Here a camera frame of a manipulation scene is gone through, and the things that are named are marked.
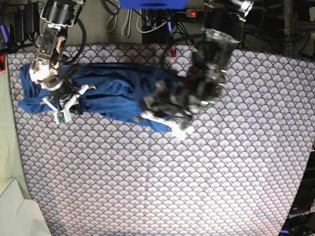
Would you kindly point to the blue box at top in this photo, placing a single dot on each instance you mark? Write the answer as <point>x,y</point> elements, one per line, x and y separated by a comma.
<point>153,4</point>

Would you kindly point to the black power adapter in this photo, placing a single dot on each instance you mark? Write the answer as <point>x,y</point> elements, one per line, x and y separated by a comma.
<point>26,23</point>

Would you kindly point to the blue-handled clamp left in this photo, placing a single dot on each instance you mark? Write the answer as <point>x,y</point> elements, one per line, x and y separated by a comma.
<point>11,45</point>

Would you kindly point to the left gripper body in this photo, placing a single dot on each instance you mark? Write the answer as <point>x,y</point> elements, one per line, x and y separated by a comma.
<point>169,105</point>

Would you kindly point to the blue long-sleeve T-shirt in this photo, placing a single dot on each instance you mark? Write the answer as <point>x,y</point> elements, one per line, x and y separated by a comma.
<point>119,89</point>

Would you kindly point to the red clamp on table edge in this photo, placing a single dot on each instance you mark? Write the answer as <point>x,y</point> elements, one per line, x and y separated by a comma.
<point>172,52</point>

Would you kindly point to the black OpenArm base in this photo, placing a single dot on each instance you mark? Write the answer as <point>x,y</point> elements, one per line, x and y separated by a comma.
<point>301,218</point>

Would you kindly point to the white plastic bin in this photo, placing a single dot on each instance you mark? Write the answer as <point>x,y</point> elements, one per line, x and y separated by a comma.
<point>20,216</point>

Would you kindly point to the black power strip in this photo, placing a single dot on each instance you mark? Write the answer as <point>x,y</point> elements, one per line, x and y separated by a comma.
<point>194,13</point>

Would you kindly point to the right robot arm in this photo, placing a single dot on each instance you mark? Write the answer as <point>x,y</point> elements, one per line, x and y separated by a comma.
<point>59,15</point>

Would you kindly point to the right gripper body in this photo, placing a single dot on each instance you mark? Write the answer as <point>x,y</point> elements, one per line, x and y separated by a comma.
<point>63,93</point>

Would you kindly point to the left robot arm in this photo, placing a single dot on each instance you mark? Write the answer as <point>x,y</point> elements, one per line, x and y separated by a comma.
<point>221,32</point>

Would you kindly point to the fan-patterned tablecloth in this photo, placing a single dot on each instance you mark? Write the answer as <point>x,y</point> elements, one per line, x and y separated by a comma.
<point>236,174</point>

